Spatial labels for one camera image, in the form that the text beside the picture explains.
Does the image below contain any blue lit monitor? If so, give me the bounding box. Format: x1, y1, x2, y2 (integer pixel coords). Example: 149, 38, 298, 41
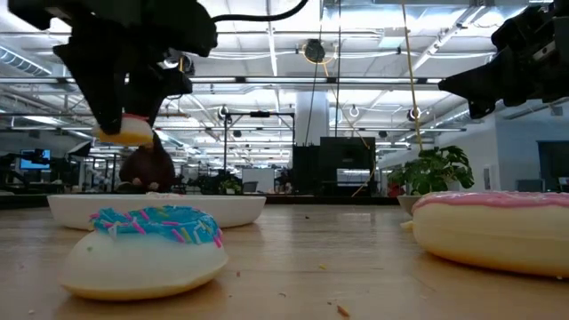
19, 148, 52, 172

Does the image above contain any black cabinet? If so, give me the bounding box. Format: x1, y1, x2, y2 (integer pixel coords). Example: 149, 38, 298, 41
292, 136, 377, 197

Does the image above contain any red iced donut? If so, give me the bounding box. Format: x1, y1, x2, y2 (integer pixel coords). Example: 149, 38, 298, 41
92, 113, 155, 148

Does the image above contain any white plate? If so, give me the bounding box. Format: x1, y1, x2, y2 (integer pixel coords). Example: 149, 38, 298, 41
46, 193, 268, 232

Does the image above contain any beige plate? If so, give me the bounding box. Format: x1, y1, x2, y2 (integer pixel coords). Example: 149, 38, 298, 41
397, 194, 424, 218

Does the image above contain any black hanging cable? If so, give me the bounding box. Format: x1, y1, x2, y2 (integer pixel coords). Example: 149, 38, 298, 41
334, 0, 343, 139

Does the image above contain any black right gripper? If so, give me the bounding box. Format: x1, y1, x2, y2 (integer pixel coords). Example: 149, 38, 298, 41
437, 0, 569, 121

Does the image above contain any pink iced donut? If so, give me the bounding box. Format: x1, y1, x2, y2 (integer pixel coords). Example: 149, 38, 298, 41
411, 190, 569, 280

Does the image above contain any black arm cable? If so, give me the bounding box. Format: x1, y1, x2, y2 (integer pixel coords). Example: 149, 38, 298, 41
212, 0, 309, 24

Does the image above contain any yellow hanging cable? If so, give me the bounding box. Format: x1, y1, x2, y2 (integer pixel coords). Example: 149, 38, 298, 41
400, 0, 425, 153

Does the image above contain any white board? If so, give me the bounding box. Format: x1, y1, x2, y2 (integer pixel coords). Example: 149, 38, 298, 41
241, 167, 276, 195

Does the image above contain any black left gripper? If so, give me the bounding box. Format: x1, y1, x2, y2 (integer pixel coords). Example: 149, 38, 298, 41
52, 0, 219, 136

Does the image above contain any ceiling cable reel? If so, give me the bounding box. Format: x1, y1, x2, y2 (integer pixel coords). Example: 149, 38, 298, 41
162, 47, 196, 77
302, 38, 327, 65

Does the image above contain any black metal frame stand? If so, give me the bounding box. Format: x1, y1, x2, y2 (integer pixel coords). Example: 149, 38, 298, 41
222, 110, 296, 172

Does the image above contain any white column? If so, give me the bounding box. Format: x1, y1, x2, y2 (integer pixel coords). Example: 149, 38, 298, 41
294, 90, 331, 147

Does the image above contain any small green potted plant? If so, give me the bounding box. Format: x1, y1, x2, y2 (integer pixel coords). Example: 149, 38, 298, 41
219, 177, 244, 196

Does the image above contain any blue iced sprinkled donut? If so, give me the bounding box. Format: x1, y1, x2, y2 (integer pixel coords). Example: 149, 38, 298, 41
59, 204, 229, 302

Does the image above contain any dark wall screen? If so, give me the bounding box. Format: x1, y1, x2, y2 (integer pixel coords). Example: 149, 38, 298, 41
537, 140, 569, 193

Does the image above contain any large green potted plant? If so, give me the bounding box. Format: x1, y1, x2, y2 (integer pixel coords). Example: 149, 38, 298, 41
387, 145, 476, 197

